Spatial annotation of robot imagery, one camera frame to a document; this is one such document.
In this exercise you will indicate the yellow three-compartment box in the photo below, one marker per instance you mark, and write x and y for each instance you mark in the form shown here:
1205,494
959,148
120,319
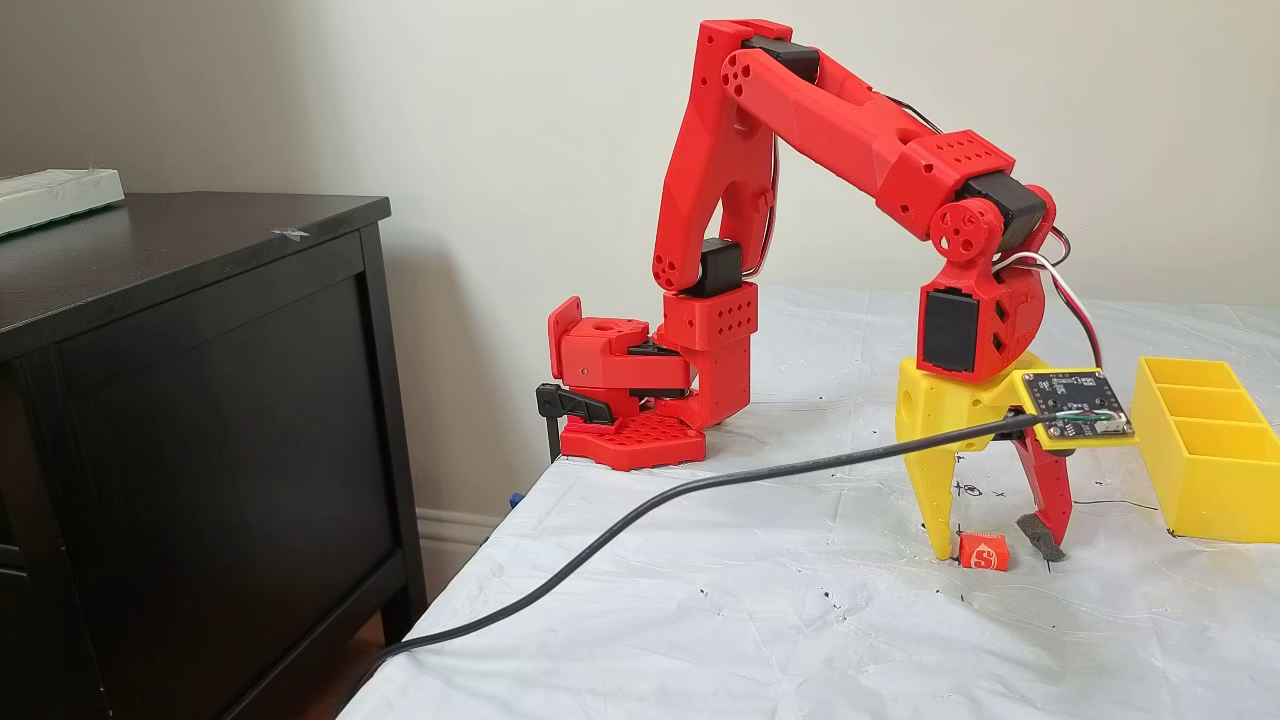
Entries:
1210,490

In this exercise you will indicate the orange candy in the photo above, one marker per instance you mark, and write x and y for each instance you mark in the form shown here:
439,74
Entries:
982,552

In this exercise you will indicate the camera board on yellow mount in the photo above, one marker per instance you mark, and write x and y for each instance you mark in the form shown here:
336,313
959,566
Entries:
1078,405

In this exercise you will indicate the white plastic table cover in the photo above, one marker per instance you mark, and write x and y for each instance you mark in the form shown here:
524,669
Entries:
700,620

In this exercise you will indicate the black table clamp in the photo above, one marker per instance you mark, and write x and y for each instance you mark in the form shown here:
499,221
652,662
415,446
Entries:
575,403

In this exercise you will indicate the dark wooden cabinet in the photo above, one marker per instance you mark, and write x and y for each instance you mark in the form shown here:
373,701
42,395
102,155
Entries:
200,450

